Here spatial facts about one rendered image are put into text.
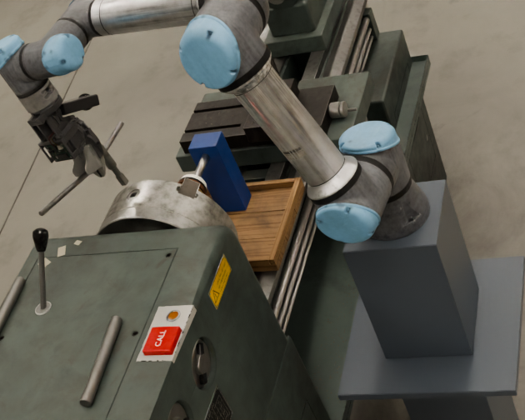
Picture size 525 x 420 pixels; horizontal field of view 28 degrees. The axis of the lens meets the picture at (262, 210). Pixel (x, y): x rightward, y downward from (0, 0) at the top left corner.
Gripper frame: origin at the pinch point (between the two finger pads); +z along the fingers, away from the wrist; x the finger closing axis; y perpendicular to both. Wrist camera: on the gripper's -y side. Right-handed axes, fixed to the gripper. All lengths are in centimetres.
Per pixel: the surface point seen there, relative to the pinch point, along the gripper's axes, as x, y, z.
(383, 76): 1, -120, 65
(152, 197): 5.2, -2.9, 11.7
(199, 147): -4.4, -34.9, 22.2
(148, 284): 19.6, 24.3, 12.4
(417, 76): 2, -138, 79
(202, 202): 13.0, -7.5, 18.7
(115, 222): -1.3, 4.3, 11.5
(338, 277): 4, -45, 81
